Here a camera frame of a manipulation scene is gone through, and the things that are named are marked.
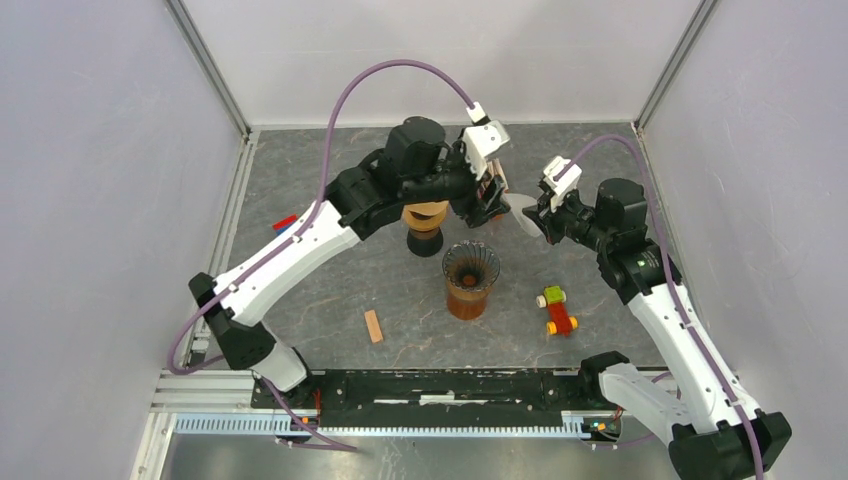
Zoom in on orange coffee filter box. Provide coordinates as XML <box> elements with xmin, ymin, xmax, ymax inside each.
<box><xmin>487</xmin><ymin>158</ymin><xmax>509</xmax><ymax>193</ymax></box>

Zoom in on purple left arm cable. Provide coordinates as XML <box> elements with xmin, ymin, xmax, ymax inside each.
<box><xmin>166</xmin><ymin>59</ymin><xmax>488</xmax><ymax>453</ymax></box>

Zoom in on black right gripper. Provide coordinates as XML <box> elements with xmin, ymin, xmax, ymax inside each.
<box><xmin>523</xmin><ymin>183</ymin><xmax>613</xmax><ymax>253</ymax></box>

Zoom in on light wooden ring holder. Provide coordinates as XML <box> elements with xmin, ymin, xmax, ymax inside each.
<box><xmin>403</xmin><ymin>211</ymin><xmax>446</xmax><ymax>240</ymax></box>

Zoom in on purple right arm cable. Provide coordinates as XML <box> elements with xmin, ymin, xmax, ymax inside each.
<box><xmin>559</xmin><ymin>134</ymin><xmax>764</xmax><ymax>480</ymax></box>

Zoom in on red blue small object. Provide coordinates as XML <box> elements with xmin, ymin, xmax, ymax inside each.
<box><xmin>272</xmin><ymin>215</ymin><xmax>298</xmax><ymax>235</ymax></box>

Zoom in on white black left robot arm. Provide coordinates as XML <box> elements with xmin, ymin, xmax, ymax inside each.
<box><xmin>188</xmin><ymin>116</ymin><xmax>509</xmax><ymax>408</ymax></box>

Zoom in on grey slotted cable duct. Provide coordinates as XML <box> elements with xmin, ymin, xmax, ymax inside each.
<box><xmin>173</xmin><ymin>413</ymin><xmax>621</xmax><ymax>439</ymax></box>

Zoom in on small wooden block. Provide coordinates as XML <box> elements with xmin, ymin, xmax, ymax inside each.
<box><xmin>364</xmin><ymin>309</ymin><xmax>384</xmax><ymax>344</ymax></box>

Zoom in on orange glass carafe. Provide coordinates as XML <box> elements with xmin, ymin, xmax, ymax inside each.
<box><xmin>446</xmin><ymin>291</ymin><xmax>489</xmax><ymax>320</ymax></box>

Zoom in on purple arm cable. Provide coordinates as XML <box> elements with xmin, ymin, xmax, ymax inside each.
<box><xmin>166</xmin><ymin>59</ymin><xmax>488</xmax><ymax>453</ymax></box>
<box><xmin>559</xmin><ymin>134</ymin><xmax>764</xmax><ymax>480</ymax></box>

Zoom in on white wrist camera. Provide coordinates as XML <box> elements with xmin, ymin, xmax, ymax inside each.
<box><xmin>540</xmin><ymin>156</ymin><xmax>582</xmax><ymax>213</ymax></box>
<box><xmin>460</xmin><ymin>120</ymin><xmax>510</xmax><ymax>181</ymax></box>

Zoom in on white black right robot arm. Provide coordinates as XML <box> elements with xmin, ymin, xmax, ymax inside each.
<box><xmin>522</xmin><ymin>178</ymin><xmax>792</xmax><ymax>479</ymax></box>

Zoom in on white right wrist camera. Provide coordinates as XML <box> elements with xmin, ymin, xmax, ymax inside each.
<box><xmin>540</xmin><ymin>156</ymin><xmax>582</xmax><ymax>213</ymax></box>

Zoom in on colourful toy car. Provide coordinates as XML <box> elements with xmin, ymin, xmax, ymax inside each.
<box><xmin>535</xmin><ymin>285</ymin><xmax>578</xmax><ymax>337</ymax></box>

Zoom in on brown paper coffee filter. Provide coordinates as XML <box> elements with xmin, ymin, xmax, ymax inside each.
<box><xmin>402</xmin><ymin>201</ymin><xmax>449</xmax><ymax>223</ymax></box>

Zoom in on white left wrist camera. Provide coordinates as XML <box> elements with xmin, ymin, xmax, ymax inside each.
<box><xmin>460</xmin><ymin>120</ymin><xmax>510</xmax><ymax>181</ymax></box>

